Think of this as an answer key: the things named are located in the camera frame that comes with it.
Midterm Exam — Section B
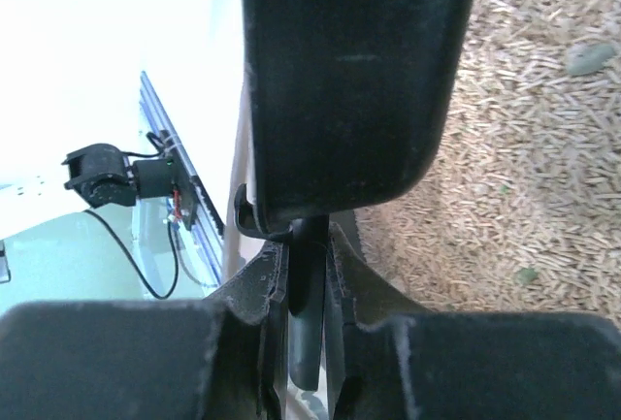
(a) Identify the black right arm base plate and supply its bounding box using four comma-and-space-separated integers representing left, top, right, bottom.
173, 169, 199, 231

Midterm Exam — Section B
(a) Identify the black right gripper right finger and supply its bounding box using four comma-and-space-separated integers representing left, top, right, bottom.
324, 224, 620, 419

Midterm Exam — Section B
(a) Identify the brown plastic litter box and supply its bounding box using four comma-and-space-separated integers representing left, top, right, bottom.
227, 0, 621, 420

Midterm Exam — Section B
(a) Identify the aluminium front mounting rail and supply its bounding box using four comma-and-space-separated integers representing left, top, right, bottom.
140, 72, 224, 294

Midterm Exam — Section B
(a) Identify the black slotted litter scoop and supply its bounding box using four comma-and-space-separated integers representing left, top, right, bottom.
233, 0, 484, 391

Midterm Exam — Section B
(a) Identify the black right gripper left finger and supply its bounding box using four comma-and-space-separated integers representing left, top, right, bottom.
1, 242, 289, 419

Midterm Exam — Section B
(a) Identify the grey-green litter clump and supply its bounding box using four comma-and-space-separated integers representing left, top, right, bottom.
514, 267, 539, 286
565, 43, 616, 77

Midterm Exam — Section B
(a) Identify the black right camera cable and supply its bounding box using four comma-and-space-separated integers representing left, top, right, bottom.
84, 133, 180, 301

